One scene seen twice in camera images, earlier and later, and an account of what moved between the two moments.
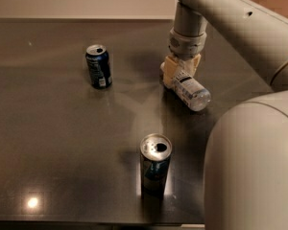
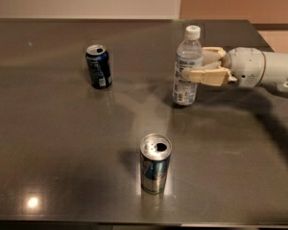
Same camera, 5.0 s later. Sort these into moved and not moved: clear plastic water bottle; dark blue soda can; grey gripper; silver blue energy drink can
Moved: clear plastic water bottle; grey gripper
Not moved: dark blue soda can; silver blue energy drink can
